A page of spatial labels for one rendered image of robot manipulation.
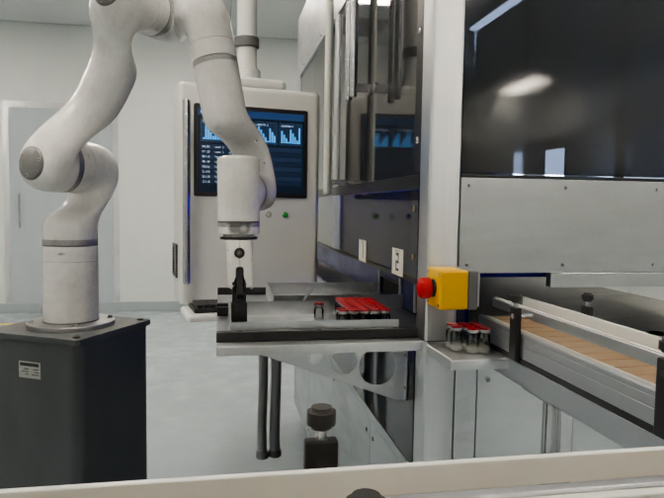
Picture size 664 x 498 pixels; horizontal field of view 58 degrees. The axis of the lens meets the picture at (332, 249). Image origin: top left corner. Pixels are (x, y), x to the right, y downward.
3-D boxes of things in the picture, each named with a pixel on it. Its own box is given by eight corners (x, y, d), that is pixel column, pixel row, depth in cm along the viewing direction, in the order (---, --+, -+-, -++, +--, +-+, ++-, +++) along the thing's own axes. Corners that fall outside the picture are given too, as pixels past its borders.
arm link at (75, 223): (29, 244, 135) (27, 137, 134) (90, 241, 153) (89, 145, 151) (69, 247, 131) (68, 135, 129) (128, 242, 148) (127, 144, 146)
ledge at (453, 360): (492, 351, 120) (492, 341, 120) (525, 368, 107) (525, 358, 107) (425, 353, 117) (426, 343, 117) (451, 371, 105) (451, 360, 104)
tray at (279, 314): (368, 313, 149) (369, 299, 148) (398, 336, 123) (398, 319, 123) (228, 315, 143) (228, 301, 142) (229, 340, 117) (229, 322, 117)
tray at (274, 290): (377, 292, 184) (377, 282, 184) (402, 307, 159) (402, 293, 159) (265, 294, 178) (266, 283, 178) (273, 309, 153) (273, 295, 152)
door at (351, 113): (339, 187, 210) (342, 13, 206) (373, 182, 164) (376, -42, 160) (338, 187, 210) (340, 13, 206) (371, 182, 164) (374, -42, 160)
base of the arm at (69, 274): (5, 328, 134) (3, 245, 133) (67, 314, 152) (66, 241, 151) (75, 335, 128) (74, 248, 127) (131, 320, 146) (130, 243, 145)
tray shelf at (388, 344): (373, 296, 189) (373, 290, 189) (459, 349, 121) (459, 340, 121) (217, 298, 181) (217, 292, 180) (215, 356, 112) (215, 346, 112)
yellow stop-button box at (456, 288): (461, 303, 116) (462, 266, 116) (477, 309, 109) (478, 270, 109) (424, 303, 115) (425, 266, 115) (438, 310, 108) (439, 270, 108)
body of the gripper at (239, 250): (259, 232, 118) (259, 290, 118) (256, 231, 128) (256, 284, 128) (219, 233, 116) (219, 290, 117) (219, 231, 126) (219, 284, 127)
